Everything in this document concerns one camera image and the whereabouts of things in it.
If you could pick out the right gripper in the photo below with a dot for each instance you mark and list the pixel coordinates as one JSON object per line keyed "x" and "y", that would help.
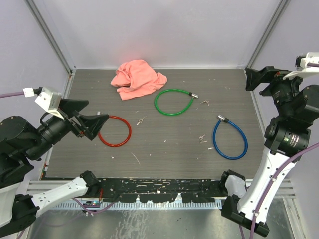
{"x": 255, "y": 77}

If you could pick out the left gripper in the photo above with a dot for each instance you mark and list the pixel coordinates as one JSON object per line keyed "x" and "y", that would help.
{"x": 91, "y": 125}

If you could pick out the red cable lock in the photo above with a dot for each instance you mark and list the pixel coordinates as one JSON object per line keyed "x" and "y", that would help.
{"x": 123, "y": 142}

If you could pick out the red lock keys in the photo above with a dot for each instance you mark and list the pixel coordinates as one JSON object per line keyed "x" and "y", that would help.
{"x": 140, "y": 121}

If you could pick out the green cable lock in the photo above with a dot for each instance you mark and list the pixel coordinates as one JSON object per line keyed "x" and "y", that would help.
{"x": 191, "y": 94}

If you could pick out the blue lock keys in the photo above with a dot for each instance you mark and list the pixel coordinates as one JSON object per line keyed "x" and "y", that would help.
{"x": 202, "y": 140}

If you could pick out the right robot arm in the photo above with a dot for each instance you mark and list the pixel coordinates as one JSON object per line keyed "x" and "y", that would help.
{"x": 286, "y": 140}

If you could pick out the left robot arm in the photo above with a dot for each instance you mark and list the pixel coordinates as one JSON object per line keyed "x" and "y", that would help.
{"x": 20, "y": 143}

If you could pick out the pink cloth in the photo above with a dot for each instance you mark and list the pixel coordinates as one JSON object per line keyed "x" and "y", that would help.
{"x": 137, "y": 78}

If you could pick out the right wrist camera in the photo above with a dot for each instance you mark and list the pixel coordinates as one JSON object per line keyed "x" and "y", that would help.
{"x": 306, "y": 65}

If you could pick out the slotted cable duct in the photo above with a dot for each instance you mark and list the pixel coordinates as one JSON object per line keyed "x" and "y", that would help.
{"x": 177, "y": 205}

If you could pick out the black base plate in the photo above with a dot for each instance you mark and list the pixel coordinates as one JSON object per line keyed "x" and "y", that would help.
{"x": 158, "y": 190}

